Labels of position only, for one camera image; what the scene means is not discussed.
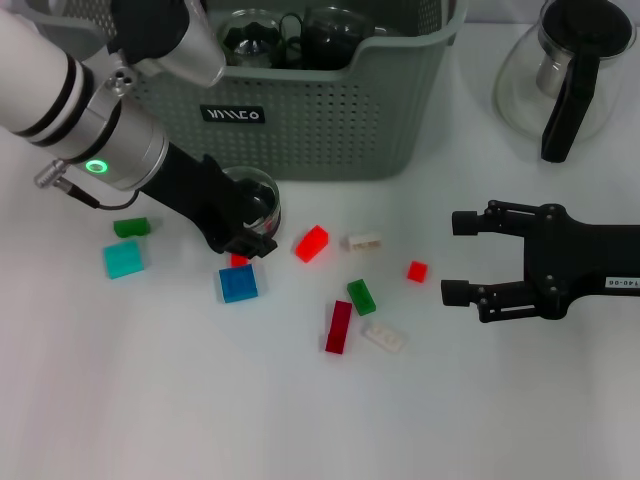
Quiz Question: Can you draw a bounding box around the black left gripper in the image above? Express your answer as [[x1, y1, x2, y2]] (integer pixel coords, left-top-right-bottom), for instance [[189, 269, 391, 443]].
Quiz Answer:
[[134, 142, 279, 261]]

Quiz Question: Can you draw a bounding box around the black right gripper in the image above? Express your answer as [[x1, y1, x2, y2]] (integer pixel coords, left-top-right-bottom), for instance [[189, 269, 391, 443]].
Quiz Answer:
[[440, 198, 640, 324]]

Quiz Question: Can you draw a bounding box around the blue square brick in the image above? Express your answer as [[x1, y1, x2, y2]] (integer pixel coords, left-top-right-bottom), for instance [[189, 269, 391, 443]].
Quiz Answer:
[[218, 264, 262, 304]]

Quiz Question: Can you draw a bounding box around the green studded brick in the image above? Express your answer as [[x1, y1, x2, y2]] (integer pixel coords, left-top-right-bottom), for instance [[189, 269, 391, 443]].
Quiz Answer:
[[347, 278, 378, 317]]

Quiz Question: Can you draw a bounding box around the dark red long brick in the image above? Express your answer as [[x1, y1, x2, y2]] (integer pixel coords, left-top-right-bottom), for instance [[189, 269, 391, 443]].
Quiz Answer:
[[324, 299, 354, 355]]

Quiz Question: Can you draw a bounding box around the grey perforated storage bin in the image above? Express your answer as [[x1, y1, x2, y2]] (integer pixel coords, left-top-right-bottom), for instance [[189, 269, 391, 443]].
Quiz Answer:
[[27, 0, 471, 182]]

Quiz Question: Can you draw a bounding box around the orange-red sloped brick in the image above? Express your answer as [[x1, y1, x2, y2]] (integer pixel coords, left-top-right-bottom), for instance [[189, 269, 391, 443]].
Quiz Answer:
[[293, 224, 331, 263]]

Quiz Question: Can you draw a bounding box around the white hollow brick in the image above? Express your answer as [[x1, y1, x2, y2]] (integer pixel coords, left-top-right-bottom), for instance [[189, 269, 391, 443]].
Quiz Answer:
[[342, 232, 385, 254]]

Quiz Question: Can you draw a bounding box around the green sloped brick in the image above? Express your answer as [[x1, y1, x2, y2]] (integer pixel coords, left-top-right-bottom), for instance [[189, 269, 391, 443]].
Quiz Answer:
[[112, 216, 152, 239]]

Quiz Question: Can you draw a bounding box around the cyan sloped brick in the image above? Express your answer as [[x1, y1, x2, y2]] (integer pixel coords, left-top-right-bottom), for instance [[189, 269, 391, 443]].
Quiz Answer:
[[103, 238, 146, 280]]

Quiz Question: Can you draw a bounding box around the white flat studded plate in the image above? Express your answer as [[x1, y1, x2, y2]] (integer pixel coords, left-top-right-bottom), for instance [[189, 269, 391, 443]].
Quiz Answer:
[[360, 319, 407, 356]]

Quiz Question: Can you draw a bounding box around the glass pitcher with black handle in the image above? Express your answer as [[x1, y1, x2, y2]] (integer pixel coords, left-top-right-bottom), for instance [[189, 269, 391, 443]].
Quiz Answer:
[[492, 0, 637, 164]]

